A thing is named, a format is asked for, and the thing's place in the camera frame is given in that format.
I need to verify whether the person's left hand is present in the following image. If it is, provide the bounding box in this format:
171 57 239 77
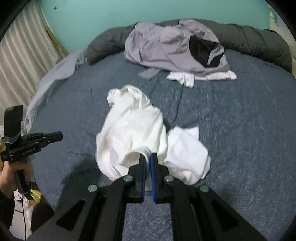
0 155 35 199

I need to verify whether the beige curtain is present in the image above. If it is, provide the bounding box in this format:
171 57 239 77
1 1 63 113

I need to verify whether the blue speckled bed sheet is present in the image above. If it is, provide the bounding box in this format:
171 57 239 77
31 50 295 240

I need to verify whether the grey jacket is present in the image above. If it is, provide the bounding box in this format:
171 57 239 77
125 19 230 77

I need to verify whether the light grey pillow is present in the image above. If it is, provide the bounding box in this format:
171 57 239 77
23 49 86 133

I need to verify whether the dark grey rolled duvet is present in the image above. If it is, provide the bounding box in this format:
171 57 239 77
85 19 292 73

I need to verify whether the small grey folded cloth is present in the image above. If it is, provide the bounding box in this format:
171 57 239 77
138 68 160 80

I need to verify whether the folded white garment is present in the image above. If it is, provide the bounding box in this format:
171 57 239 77
166 70 237 88

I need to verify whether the white long-sleeve shirt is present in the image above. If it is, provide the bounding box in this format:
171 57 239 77
96 85 211 185

